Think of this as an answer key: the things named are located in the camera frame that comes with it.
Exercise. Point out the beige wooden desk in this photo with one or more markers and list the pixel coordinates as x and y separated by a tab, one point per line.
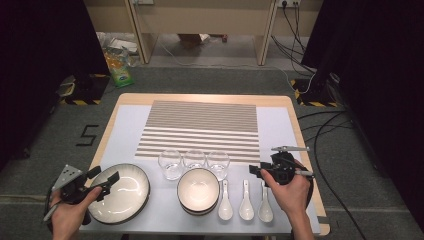
206	16

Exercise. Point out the white wall socket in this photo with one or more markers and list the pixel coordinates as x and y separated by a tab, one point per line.
279	2

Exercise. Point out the person's left hand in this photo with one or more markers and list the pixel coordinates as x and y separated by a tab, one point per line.
70	220

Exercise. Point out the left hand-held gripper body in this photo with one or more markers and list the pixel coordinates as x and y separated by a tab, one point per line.
68	175

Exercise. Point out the striped grey placemat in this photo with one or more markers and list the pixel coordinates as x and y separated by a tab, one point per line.
200	133

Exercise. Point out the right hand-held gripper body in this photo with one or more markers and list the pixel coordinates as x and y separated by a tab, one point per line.
283	168

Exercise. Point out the green snack bag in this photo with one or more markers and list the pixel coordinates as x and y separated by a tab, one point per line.
120	71

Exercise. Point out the person's right hand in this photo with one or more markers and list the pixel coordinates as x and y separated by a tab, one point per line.
291	196

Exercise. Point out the clear drinking glass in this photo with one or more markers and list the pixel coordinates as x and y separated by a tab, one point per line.
170	165
218	163
194	159

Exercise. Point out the clear plastic bags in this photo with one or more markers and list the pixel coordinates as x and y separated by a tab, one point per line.
116	43

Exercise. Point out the black curtain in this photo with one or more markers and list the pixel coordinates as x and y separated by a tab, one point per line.
33	66
383	83

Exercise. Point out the white ceramic soup spoon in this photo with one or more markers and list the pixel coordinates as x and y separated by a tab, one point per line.
225	211
246	211
265	213

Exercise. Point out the small red object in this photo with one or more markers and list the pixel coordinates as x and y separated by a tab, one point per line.
224	38

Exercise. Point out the brown cardboard box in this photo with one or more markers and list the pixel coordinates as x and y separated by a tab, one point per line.
191	40

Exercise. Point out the black yellow striped stand base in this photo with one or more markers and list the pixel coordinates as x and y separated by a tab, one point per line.
316	95
90	90

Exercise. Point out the pale blue table mat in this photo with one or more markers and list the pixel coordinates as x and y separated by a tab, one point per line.
240	227

